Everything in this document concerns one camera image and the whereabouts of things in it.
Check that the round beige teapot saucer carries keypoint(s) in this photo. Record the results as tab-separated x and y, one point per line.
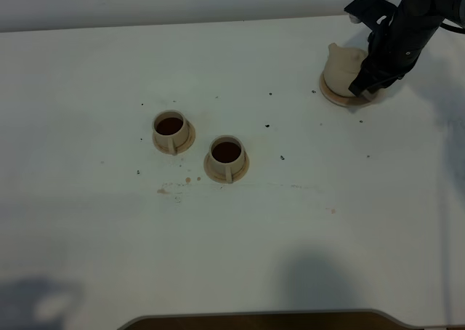
347	102

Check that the beige cup saucer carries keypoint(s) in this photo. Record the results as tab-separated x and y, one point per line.
221	178
167	144

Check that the left beige cup saucer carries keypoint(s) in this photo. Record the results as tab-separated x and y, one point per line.
167	144

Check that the right beige teacup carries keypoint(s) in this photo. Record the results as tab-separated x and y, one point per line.
228	155

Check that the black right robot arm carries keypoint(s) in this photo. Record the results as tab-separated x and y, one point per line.
453	10

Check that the beige teacup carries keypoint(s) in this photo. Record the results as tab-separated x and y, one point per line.
171	123
228	155

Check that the left beige teacup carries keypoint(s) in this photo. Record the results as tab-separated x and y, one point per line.
171	123

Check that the beige ceramic teapot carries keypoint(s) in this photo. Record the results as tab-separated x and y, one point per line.
341	69

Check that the right beige cup saucer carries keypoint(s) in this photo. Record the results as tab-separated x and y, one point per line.
221	178

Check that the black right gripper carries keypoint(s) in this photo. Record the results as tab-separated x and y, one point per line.
412	26

